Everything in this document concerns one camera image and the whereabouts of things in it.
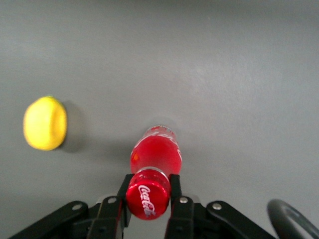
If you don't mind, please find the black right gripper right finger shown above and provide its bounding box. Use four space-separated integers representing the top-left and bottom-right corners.
164 173 195 239

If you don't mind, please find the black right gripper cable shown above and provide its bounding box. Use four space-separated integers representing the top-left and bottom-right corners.
266 198 319 239

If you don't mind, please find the red coke bottle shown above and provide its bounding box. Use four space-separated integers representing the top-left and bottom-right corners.
125 124 184 221

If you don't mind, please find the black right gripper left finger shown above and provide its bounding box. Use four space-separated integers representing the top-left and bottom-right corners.
87 173 136 239

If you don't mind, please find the yellow lemon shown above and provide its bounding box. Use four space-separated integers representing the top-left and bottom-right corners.
22 94 68 151

